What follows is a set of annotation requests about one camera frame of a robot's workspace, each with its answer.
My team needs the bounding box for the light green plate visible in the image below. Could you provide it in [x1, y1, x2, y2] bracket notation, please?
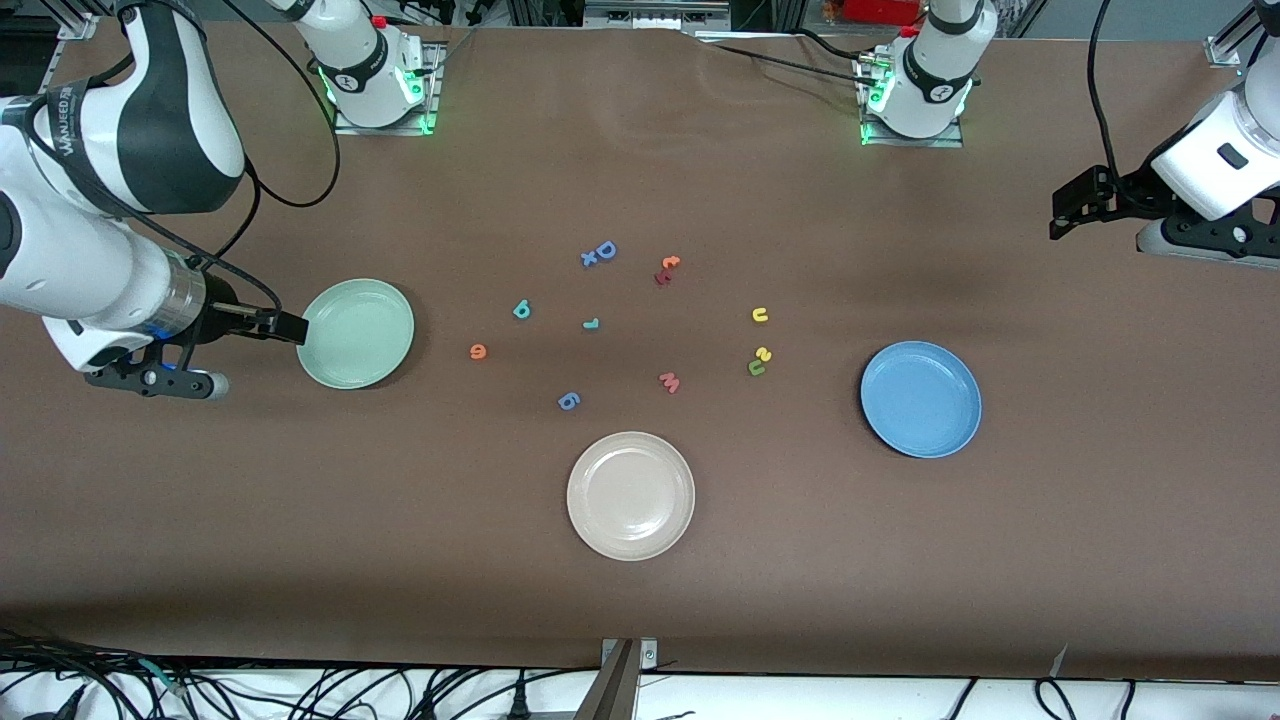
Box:
[296, 278, 415, 390]

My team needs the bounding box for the blue plate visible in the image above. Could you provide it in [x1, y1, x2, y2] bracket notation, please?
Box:
[860, 341, 983, 459]

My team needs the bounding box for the red box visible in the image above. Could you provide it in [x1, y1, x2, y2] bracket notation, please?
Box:
[838, 0, 926, 26]

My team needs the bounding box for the beige plate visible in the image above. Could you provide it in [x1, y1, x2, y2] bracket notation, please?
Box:
[566, 431, 696, 562]

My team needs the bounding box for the brown table cover sheet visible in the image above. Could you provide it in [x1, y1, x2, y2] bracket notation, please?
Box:
[0, 20, 1280, 683]

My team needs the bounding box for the grey metal equipment box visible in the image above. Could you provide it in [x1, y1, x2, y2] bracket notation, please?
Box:
[583, 0, 736, 31]

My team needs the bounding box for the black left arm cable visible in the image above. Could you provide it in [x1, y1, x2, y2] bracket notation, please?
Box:
[1087, 0, 1161, 201]

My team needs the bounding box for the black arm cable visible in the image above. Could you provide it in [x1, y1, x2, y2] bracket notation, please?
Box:
[25, 0, 342, 313]
[1087, 0, 1161, 201]

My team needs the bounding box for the aluminium arm base plate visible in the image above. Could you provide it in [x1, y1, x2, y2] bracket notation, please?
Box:
[855, 55, 966, 149]
[333, 42, 443, 137]

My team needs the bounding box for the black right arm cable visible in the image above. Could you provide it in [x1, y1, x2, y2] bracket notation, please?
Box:
[25, 0, 342, 313]

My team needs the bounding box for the black cable on cover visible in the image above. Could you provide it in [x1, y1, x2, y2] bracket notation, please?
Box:
[695, 28, 886, 89]

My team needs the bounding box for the teal tipped cable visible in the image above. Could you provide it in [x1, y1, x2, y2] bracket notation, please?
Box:
[135, 655, 191, 698]

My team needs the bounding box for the black cable tangle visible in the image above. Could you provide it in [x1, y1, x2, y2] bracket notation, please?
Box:
[0, 625, 601, 720]

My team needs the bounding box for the aluminium camera post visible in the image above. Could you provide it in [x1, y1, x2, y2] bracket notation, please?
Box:
[575, 640, 641, 720]

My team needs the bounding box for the small metal corner bracket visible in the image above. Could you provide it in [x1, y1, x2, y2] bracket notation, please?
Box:
[600, 638, 659, 671]

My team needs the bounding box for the black looped cable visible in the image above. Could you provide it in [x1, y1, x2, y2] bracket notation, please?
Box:
[1034, 677, 1079, 720]

